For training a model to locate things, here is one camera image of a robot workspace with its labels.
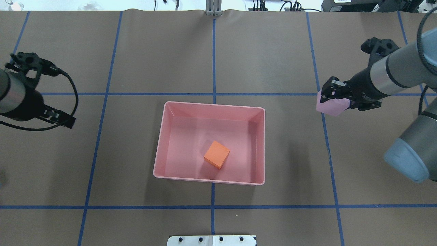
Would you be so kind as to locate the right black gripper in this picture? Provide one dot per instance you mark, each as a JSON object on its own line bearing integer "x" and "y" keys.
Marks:
{"x": 361, "y": 84}

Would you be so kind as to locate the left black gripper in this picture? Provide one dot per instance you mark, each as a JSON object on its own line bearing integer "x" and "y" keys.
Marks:
{"x": 30, "y": 106}

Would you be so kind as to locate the pink block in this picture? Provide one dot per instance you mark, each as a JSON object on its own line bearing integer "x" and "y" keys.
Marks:
{"x": 332, "y": 107}

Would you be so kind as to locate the orange block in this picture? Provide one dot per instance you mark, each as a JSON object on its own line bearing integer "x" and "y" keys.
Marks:
{"x": 216, "y": 155}

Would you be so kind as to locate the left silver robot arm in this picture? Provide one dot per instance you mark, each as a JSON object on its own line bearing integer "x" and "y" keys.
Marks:
{"x": 12, "y": 95}

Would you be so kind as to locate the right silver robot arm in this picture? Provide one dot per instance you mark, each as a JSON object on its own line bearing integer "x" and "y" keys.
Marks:
{"x": 380, "y": 119}

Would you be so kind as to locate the pink plastic bin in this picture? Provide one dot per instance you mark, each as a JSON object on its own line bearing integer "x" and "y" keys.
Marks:
{"x": 188, "y": 129}

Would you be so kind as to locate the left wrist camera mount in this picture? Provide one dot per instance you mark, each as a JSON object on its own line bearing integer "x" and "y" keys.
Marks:
{"x": 29, "y": 67}

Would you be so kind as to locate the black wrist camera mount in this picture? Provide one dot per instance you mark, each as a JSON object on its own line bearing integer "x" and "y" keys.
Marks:
{"x": 379, "y": 47}

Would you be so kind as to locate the aluminium frame post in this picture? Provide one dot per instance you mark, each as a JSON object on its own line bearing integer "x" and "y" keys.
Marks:
{"x": 214, "y": 8}

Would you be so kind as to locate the white camera pillar base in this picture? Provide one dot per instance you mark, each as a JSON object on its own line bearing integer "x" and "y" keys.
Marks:
{"x": 212, "y": 240}

